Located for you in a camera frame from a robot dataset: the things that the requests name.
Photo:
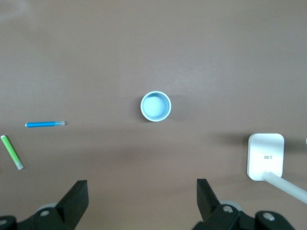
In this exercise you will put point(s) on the light blue cup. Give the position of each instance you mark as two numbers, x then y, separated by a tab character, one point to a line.
156	106

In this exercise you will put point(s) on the green marker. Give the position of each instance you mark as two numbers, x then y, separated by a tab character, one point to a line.
10	151

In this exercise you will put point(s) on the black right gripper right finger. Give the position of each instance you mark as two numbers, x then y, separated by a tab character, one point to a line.
213	208

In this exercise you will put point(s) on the white desk lamp base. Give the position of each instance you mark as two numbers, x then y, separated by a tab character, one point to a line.
265	153

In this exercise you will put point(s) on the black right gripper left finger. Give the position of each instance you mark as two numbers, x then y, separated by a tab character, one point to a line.
72	203

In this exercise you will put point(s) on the blue marker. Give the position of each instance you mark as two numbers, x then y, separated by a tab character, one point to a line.
40	124

